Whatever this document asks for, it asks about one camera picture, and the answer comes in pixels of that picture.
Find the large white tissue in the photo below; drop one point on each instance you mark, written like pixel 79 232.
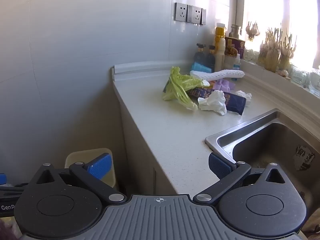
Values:
pixel 212 102

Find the wide silver wall socket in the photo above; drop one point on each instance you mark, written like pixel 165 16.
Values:
pixel 195 15
pixel 180 12

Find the white bottle with yellow cap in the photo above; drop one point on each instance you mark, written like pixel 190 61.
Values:
pixel 220 47

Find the white counter cabinet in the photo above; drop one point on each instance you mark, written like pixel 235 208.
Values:
pixel 140 150

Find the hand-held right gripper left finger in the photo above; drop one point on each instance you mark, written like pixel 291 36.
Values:
pixel 100 166

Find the clear glass jars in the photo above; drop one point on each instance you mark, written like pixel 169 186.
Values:
pixel 305 77

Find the white wall pipe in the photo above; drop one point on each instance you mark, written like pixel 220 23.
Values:
pixel 239 2

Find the beige plastic waste bin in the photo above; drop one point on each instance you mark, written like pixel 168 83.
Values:
pixel 80 158

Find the row of sprouting garlic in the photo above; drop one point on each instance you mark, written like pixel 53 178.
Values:
pixel 275 50

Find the dark blue snack packet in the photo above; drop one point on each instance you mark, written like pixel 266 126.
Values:
pixel 235 102

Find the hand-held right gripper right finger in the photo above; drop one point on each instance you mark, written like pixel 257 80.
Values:
pixel 221 166

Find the hanging garlic bunch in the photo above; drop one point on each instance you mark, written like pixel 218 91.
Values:
pixel 252 30

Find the blue plastic cup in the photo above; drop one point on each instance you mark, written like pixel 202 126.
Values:
pixel 200 67

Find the small white blue-label bottle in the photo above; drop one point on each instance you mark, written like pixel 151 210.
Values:
pixel 237 62

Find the white backsplash strip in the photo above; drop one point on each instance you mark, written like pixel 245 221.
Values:
pixel 150 66

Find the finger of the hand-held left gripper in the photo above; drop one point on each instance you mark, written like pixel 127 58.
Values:
pixel 2 179

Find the white foam fruit net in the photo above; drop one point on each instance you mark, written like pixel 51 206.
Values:
pixel 220 74

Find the napa cabbage leaves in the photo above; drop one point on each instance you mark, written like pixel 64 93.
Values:
pixel 180 87

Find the torn sticker in sink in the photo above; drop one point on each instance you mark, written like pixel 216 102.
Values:
pixel 304 157

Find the stainless steel sink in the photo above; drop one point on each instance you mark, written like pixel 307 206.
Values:
pixel 265 140

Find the small white tissue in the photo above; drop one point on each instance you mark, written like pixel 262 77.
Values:
pixel 246 95

